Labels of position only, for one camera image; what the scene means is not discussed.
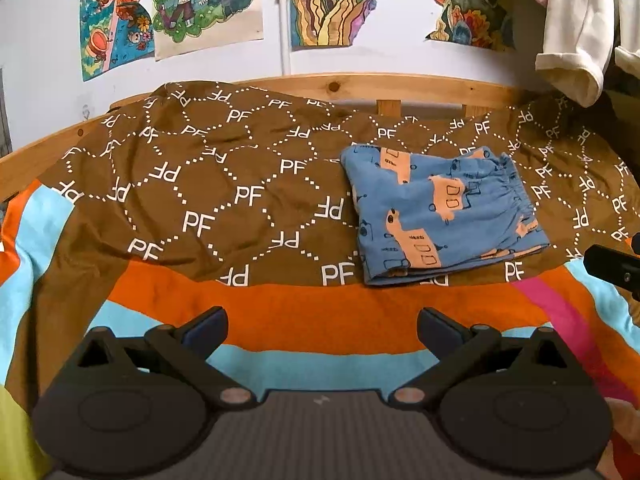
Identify blue pants with orange cars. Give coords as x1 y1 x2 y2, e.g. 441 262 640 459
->
341 144 550 286

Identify brown and colourful striped duvet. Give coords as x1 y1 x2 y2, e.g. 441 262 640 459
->
1 81 639 479

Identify hanging white garment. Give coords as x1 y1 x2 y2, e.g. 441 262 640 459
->
535 0 639 107

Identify dark floral bird poster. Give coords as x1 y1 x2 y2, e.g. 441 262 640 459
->
426 0 515 52

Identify orange-haired girl blue poster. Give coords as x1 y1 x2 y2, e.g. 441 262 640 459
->
79 0 154 81

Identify blond anime character poster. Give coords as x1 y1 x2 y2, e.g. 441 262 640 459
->
153 0 264 61

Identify wooden bed frame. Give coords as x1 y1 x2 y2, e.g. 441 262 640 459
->
1 73 536 200

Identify white pipe on wall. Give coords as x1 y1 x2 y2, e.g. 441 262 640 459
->
276 0 292 76

